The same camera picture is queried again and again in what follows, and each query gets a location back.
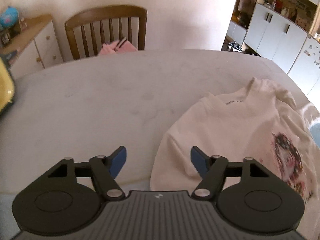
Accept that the pink striped bag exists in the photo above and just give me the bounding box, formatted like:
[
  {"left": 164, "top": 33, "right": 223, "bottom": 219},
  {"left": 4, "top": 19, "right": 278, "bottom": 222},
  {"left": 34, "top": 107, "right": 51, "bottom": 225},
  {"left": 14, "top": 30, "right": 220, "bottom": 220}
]
[{"left": 98, "top": 37, "right": 138, "bottom": 56}]

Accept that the white printed long-sleeve shirt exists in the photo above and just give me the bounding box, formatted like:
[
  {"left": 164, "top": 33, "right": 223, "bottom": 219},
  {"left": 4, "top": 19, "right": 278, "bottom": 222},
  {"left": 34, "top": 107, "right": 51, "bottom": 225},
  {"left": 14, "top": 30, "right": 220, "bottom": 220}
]
[{"left": 150, "top": 78, "right": 319, "bottom": 239}]

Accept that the blue patterned table mat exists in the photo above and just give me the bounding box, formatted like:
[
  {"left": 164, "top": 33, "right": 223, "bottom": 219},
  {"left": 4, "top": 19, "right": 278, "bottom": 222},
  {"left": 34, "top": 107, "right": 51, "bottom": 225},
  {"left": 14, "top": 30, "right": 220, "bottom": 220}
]
[{"left": 309, "top": 123, "right": 320, "bottom": 146}]

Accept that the yellow storage box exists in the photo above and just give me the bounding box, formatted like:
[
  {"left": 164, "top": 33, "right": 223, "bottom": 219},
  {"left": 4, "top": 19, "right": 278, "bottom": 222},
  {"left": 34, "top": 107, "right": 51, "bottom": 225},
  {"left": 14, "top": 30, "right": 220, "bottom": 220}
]
[{"left": 0, "top": 54, "right": 15, "bottom": 115}]

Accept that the white wooden sideboard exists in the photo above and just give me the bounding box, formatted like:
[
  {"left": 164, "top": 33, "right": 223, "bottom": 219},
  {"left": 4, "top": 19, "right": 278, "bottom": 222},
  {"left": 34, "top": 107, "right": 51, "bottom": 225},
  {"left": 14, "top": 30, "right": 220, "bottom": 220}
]
[{"left": 1, "top": 14, "right": 63, "bottom": 79}]

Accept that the white wall cabinet unit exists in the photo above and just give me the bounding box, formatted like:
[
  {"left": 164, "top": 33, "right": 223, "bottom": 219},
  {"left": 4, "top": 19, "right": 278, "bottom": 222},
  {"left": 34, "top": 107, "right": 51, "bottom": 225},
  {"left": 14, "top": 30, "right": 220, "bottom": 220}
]
[{"left": 226, "top": 0, "right": 319, "bottom": 97}]

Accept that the blue globe toy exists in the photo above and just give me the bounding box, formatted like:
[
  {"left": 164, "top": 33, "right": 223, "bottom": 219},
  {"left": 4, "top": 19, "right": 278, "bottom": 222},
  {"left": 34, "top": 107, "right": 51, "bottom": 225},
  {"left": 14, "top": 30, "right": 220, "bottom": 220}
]
[{"left": 0, "top": 7, "right": 19, "bottom": 29}]

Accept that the brown wooden chair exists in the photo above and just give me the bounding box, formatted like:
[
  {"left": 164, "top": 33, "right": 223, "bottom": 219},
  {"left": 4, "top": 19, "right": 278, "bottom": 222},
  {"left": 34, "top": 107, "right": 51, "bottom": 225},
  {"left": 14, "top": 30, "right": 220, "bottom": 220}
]
[{"left": 64, "top": 4, "right": 148, "bottom": 61}]

